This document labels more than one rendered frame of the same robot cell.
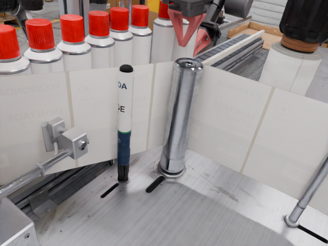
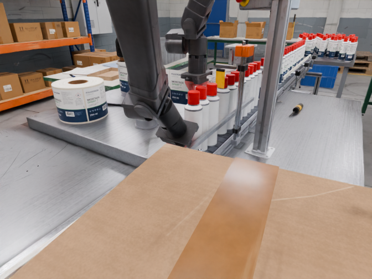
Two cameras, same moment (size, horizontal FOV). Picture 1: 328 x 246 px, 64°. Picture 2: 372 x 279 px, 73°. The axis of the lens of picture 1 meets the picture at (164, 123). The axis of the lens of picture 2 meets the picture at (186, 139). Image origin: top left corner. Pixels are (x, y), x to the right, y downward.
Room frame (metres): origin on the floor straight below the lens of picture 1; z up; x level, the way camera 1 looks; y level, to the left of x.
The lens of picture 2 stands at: (1.38, -0.04, 1.27)
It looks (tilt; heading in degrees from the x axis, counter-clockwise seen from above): 26 degrees down; 181
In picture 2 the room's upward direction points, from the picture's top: straight up
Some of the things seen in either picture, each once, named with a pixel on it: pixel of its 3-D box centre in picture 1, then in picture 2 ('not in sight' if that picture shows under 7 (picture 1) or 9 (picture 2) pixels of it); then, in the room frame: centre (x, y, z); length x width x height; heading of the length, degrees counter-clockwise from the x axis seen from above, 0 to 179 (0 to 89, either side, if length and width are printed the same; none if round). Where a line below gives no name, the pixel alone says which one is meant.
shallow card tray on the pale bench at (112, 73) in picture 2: not in sight; (111, 73); (-0.80, -0.71, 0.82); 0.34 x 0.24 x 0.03; 161
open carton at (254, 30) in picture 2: not in sight; (254, 29); (-4.88, 1.45, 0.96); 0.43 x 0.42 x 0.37; 62
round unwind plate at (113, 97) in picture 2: not in sight; (129, 96); (0.08, -0.36, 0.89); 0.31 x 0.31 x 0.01
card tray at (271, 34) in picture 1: (262, 35); not in sight; (1.40, -0.44, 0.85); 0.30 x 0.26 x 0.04; 149
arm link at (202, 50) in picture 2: not in sight; (195, 45); (0.56, -0.02, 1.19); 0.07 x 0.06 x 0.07; 65
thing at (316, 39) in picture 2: not in sight; (325, 44); (-1.53, 1.43, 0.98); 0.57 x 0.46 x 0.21; 59
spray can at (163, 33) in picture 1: (162, 47); (210, 115); (0.62, 0.03, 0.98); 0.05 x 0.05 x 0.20
